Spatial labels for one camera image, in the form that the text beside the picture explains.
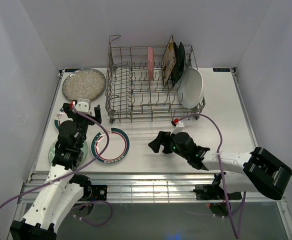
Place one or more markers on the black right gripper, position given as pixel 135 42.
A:
pixel 163 137

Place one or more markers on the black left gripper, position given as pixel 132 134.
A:
pixel 72 115

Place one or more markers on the white plate steam logo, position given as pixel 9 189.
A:
pixel 117 149

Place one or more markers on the grey wire dish rack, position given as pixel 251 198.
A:
pixel 130 96

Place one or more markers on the white oval plate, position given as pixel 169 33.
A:
pixel 191 89

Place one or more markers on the black floral square plate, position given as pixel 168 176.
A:
pixel 176 68

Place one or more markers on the cream floral square plate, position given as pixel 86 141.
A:
pixel 168 60

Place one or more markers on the pink dotted scalloped plate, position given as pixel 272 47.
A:
pixel 150 57

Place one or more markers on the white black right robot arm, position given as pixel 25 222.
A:
pixel 256 171

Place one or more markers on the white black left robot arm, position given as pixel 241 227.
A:
pixel 62 187

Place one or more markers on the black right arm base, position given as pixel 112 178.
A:
pixel 211 191

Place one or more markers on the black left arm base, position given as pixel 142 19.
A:
pixel 90 192

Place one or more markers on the speckled brown round plate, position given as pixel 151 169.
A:
pixel 85 83

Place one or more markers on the white plate green red rim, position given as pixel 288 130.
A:
pixel 60 117

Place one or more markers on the dark logo sticker left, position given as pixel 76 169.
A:
pixel 71 70

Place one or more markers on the dark logo sticker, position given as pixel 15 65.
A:
pixel 225 70
pixel 71 70

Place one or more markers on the mint green flower plate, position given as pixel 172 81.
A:
pixel 51 152

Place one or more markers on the dark logo sticker right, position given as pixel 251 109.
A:
pixel 225 70

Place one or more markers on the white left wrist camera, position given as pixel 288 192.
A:
pixel 81 105

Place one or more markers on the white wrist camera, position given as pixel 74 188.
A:
pixel 178 126
pixel 81 105

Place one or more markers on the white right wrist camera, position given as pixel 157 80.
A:
pixel 178 126

